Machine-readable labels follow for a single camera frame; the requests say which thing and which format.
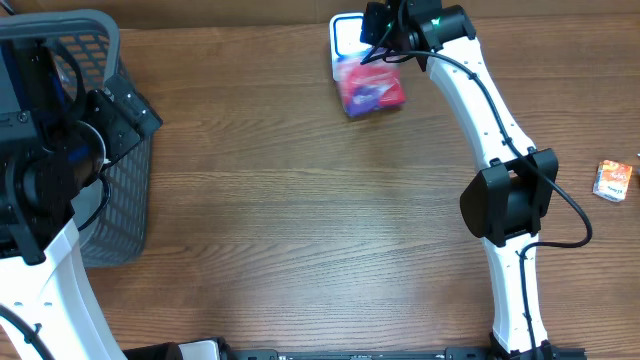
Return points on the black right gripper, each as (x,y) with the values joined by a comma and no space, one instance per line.
(373,33)

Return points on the red purple pad pack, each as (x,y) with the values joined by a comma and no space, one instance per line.
(367,88)

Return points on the small orange box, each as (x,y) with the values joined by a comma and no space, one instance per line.
(612,180)

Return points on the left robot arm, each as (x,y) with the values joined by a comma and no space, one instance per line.
(58,138)

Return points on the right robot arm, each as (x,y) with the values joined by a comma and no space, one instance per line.
(510,194)

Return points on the white barcode scanner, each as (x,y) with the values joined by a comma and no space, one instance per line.
(345,38)

